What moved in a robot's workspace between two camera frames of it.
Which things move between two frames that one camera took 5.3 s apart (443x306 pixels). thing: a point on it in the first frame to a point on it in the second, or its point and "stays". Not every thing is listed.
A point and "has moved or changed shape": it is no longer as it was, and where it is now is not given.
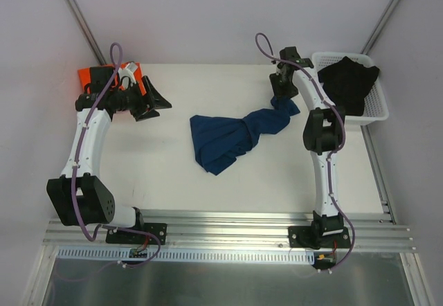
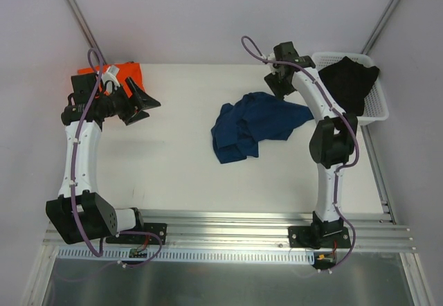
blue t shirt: (219, 141) has moved or changed shape
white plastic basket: (376, 106) stays
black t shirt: (346, 82) stays
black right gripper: (283, 86) stays
